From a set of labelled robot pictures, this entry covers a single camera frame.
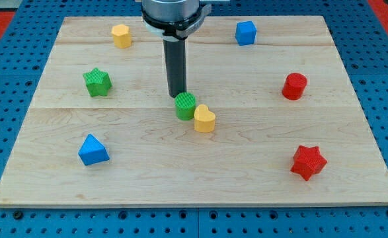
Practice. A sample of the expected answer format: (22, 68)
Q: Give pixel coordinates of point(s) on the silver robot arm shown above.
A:
(174, 20)

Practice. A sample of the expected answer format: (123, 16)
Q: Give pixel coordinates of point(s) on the green star block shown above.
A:
(97, 82)

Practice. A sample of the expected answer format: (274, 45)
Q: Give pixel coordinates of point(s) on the red star block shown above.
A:
(308, 161)

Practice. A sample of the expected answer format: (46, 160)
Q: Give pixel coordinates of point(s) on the yellow heart block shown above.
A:
(204, 119)

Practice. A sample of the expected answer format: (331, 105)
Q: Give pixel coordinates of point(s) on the green cylinder block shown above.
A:
(185, 105)

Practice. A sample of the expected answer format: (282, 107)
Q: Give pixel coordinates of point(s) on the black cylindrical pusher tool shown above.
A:
(175, 64)

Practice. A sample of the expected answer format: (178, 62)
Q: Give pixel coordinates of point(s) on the light wooden board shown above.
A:
(157, 160)

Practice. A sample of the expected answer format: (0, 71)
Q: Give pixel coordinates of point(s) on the blue cube block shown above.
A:
(245, 33)

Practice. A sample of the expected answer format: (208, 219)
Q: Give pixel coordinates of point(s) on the blue triangle block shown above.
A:
(92, 151)

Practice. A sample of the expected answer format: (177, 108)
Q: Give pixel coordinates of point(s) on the yellow hexagon block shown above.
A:
(121, 36)

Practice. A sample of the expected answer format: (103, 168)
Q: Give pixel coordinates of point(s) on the red cylinder block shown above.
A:
(294, 86)

